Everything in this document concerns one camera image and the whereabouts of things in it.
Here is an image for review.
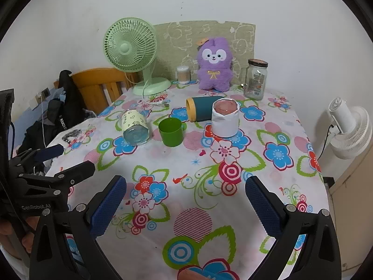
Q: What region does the glass jar with lid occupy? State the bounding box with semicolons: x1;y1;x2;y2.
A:
239;59;269;101

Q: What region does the purple plush toy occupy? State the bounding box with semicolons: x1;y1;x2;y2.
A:
194;36;234;91

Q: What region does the white clip fan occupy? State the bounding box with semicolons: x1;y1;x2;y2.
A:
328;96;373;159

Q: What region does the wall socket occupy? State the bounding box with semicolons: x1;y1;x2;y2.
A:
35;87;51;104

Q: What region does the wooden chair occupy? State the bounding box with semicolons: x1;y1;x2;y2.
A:
71;68;139;116

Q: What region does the dark cloth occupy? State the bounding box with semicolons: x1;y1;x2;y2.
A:
17;119;59;154

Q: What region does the cotton swab container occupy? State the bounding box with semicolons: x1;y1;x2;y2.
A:
176;66;190;84

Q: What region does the glass cup with paper label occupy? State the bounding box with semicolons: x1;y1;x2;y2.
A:
122;109;150;146

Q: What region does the black jacket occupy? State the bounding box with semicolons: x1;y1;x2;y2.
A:
47;70;97;132

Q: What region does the teal cup with yellow rim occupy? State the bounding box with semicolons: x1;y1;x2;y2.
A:
186;96;226;122

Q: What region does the person's left hand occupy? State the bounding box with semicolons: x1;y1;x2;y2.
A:
0;219;33;261

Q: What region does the white paper-wrapped pink cup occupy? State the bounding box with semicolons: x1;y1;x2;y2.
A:
211;98;240;137

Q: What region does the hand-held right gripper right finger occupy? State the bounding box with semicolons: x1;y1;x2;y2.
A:
245;175;341;280

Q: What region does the green patterned wall mat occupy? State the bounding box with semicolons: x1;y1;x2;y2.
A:
153;20;256;82

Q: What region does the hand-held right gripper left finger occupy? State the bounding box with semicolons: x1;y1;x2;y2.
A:
29;175;127;280

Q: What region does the floral tablecloth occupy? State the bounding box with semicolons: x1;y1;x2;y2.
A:
44;79;331;280

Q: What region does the white fan cable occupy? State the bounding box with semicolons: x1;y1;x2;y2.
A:
142;73;170;107

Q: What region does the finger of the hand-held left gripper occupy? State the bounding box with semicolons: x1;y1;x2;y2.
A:
9;144;65;170
18;160;96;188

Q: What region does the beige cabinet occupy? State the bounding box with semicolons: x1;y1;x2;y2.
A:
329;149;373;277

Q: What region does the black fan cable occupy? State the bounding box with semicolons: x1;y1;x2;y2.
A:
316;124;335;159

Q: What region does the green desk fan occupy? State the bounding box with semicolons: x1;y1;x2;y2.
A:
103;17;172;96

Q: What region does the green plastic cup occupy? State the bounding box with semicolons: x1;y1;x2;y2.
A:
158;119;187;147

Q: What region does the thin white charging cable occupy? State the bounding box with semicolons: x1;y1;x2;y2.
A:
40;96;48;149

